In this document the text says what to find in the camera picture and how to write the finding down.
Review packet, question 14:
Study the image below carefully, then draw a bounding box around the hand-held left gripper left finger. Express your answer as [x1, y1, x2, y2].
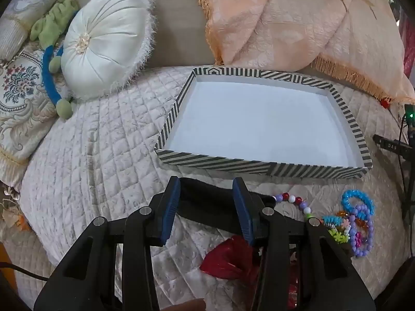
[33, 175, 181, 311]

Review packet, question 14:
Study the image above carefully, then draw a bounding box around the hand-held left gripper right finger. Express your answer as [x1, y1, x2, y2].
[232, 177, 377, 311]

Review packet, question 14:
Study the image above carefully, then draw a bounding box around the black scrunchie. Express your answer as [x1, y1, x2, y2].
[179, 179, 277, 234]

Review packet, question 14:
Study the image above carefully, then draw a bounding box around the red scrunchie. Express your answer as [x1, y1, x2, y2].
[199, 235, 299, 310]

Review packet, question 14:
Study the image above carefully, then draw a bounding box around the striped shallow tray box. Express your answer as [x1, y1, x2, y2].
[154, 66, 373, 179]

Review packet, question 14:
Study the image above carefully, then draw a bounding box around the cream quilted bedspread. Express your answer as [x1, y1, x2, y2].
[0, 65, 415, 311]

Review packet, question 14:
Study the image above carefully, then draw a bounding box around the pink cloth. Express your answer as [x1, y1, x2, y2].
[398, 13, 415, 82]

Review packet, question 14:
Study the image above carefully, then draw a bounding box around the peach fringed blanket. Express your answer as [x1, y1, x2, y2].
[194, 0, 415, 105]

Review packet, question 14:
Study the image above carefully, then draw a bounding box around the beige upholstered backrest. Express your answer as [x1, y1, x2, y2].
[76, 0, 225, 71]

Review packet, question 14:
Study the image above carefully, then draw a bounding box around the round white satin cushion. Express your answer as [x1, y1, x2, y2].
[60, 0, 157, 102]

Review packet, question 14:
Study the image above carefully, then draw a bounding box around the floral embroidered pillow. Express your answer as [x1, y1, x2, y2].
[0, 41, 71, 166]

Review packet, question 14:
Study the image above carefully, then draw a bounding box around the green and blue plush toy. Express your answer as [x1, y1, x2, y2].
[30, 0, 80, 120]

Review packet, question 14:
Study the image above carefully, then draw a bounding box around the beige brocade cushion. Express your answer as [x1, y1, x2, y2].
[0, 0, 82, 61]

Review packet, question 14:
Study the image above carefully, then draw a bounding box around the pile of colourful beaded bracelets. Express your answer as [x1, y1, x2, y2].
[273, 189, 376, 257]

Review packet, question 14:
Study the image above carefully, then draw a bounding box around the black cable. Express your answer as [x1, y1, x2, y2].
[0, 261, 50, 281]

